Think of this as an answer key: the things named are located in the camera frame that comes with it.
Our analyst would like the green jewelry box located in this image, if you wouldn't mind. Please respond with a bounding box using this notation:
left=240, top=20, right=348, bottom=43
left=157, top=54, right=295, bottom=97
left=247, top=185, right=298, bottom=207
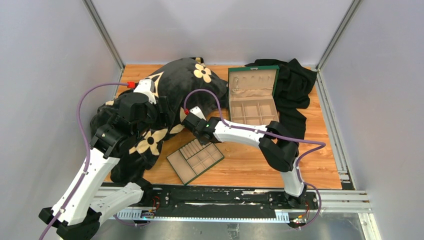
left=228, top=65, right=279, bottom=126

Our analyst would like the black mounting base plate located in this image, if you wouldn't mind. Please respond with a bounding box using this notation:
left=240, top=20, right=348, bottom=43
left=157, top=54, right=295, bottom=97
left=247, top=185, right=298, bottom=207
left=133, top=184, right=319, bottom=219

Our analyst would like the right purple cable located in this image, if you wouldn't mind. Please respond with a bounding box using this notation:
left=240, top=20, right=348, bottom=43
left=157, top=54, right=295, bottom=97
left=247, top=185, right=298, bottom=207
left=183, top=88, right=327, bottom=229

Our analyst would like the green jewelry tray insert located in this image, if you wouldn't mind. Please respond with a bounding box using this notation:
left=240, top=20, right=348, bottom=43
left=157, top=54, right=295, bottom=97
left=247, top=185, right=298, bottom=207
left=166, top=139, right=225, bottom=185

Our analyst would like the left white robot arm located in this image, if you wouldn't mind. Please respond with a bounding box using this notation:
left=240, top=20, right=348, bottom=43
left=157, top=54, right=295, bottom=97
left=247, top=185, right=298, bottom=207
left=39, top=92, right=171, bottom=240

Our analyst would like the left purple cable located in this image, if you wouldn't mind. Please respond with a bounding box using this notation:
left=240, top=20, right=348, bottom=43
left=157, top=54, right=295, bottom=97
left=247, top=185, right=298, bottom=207
left=38, top=82, right=133, bottom=240

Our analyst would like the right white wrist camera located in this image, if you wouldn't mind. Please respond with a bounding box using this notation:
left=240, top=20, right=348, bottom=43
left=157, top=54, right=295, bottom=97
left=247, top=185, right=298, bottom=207
left=184, top=106, right=206, bottom=120

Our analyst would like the black blanket with beige flowers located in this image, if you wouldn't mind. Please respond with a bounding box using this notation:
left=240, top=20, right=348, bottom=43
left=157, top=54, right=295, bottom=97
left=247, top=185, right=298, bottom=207
left=110, top=57, right=229, bottom=184

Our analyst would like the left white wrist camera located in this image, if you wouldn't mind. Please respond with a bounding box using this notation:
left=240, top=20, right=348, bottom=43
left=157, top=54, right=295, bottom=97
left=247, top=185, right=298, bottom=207
left=126, top=78, right=157, bottom=105

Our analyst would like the black cloth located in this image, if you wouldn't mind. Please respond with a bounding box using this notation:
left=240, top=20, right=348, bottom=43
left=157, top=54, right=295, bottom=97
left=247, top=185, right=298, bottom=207
left=246, top=58, right=317, bottom=139

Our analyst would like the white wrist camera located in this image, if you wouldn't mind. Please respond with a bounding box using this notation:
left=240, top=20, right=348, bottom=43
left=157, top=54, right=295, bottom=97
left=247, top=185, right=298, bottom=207
left=184, top=106, right=206, bottom=120
left=126, top=78, right=157, bottom=105

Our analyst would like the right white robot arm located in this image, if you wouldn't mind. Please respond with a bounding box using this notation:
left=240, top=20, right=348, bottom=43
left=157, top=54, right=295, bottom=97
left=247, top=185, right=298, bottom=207
left=182, top=113, right=307, bottom=209

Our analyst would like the purple cable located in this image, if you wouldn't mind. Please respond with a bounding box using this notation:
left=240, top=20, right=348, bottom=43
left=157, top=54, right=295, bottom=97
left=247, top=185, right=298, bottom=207
left=38, top=82, right=133, bottom=240
left=183, top=88, right=327, bottom=229

